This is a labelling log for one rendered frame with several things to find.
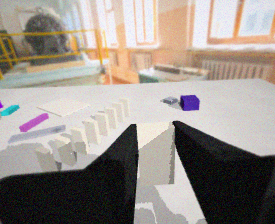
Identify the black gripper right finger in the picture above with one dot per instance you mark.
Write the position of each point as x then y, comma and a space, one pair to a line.
231, 185

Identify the teal rectangular block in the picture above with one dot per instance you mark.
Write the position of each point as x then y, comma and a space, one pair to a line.
10, 110

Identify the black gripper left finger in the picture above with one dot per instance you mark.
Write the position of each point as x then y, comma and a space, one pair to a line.
105, 189

